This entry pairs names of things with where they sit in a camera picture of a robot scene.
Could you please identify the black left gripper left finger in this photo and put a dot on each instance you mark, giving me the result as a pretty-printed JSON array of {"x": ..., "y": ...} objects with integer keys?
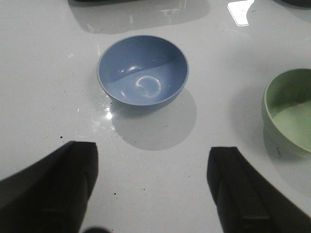
[{"x": 51, "y": 195}]

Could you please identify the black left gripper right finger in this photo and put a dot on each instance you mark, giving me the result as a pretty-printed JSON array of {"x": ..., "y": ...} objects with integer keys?
[{"x": 246, "y": 202}]

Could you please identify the green bowl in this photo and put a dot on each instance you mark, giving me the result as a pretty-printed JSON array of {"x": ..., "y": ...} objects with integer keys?
[{"x": 286, "y": 111}]

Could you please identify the blue bowl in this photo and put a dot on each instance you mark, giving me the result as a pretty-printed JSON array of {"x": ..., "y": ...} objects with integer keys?
[{"x": 143, "y": 70}]

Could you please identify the black chrome four-slot toaster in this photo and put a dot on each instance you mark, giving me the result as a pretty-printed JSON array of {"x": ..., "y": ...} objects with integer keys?
[{"x": 104, "y": 0}]

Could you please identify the dark blue saucepan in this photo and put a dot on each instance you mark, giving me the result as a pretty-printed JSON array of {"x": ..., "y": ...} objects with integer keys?
[{"x": 299, "y": 3}]

